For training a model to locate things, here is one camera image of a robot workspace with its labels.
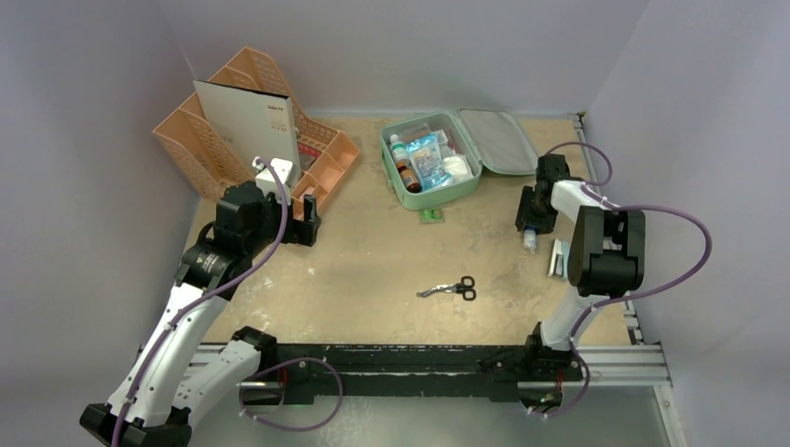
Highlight black handled scissors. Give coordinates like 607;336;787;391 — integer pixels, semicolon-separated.
415;276;477;301

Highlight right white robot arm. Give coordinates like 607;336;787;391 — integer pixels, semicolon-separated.
515;154;646;379

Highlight white gauze bag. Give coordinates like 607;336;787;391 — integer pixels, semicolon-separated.
443;155;474;184

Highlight white booklet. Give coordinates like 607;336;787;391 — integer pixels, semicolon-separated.
193;80;302;186

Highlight green pill pack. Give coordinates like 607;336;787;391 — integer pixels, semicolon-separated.
418;209;444;224

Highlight blue gauze packet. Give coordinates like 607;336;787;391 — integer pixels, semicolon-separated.
405;133;452;191

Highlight small white bottle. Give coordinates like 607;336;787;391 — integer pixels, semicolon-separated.
389;134;410;169

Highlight blue capped white bottle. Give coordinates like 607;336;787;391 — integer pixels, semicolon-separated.
523;228;538;253

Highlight brown medicine bottle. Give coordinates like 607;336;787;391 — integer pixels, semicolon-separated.
397;163;422;194

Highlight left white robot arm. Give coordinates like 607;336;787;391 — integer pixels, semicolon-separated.
79;182;320;446

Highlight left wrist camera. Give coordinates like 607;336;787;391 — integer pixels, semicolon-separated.
252;156;295;202

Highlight clear bag of pads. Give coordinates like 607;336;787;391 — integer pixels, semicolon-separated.
433;129;457;158

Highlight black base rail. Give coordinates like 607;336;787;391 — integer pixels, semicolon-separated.
259;341;583;405

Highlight mint green open case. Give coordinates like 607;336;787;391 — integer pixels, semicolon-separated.
380;109;538;210

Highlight peach plastic file organizer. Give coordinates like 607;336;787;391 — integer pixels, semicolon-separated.
153;47;361;222

